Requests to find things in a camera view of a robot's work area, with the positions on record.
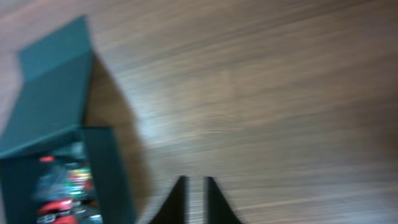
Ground red handled wire cutters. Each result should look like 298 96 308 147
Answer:
37 199 103 224

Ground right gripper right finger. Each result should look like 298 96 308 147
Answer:
205 177 243 224

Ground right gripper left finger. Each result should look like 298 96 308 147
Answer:
149 175 188 224

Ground clear case coloured screwdrivers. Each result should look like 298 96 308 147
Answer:
33 166 94 201

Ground dark green box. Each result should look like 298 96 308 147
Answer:
1 16 136 223

